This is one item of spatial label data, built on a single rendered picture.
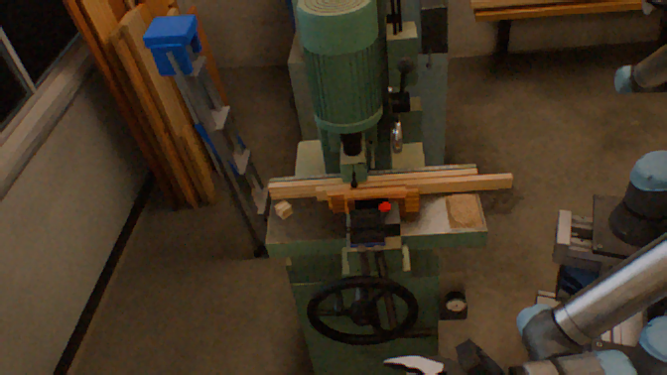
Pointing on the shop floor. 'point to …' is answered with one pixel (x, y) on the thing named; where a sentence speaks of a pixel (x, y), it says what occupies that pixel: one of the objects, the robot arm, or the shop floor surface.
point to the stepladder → (210, 117)
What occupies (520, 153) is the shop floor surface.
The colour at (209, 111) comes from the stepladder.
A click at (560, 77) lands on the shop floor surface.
